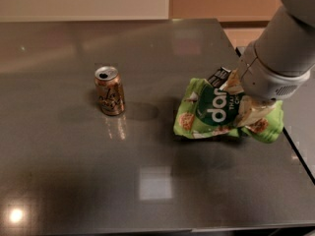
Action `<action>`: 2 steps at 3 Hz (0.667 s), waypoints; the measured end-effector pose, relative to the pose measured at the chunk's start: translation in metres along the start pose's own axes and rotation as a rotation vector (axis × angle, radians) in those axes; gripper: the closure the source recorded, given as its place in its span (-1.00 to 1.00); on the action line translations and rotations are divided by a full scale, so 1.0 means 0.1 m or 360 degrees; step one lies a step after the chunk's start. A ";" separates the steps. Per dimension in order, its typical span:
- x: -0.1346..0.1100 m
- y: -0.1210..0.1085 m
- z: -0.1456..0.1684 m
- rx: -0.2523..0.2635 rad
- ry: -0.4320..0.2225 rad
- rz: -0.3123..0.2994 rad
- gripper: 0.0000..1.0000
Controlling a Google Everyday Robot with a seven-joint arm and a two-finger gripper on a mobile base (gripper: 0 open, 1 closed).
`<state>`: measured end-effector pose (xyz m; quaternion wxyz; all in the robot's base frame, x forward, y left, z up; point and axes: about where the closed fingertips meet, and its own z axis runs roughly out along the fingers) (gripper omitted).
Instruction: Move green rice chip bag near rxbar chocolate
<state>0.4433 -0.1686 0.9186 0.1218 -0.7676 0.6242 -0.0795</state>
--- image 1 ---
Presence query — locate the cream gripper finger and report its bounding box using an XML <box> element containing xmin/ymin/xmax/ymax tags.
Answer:
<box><xmin>220</xmin><ymin>70</ymin><xmax>243</xmax><ymax>95</ymax></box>
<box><xmin>234</xmin><ymin>95</ymin><xmax>276</xmax><ymax>127</ymax></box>

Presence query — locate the green rice chip bag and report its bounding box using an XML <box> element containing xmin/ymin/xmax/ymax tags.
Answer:
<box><xmin>173</xmin><ymin>78</ymin><xmax>284</xmax><ymax>144</ymax></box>

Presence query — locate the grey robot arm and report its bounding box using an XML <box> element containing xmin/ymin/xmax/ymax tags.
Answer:
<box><xmin>225</xmin><ymin>0</ymin><xmax>315</xmax><ymax>127</ymax></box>

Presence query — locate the black rxbar chocolate bar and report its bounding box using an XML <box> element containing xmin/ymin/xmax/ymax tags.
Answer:
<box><xmin>208</xmin><ymin>67</ymin><xmax>231</xmax><ymax>88</ymax></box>

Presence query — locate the grey side table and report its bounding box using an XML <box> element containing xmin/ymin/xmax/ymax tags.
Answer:
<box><xmin>283</xmin><ymin>71</ymin><xmax>315</xmax><ymax>184</ymax></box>

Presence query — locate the orange sparkling water can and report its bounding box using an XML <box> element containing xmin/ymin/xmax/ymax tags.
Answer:
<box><xmin>94</xmin><ymin>66</ymin><xmax>125</xmax><ymax>116</ymax></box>

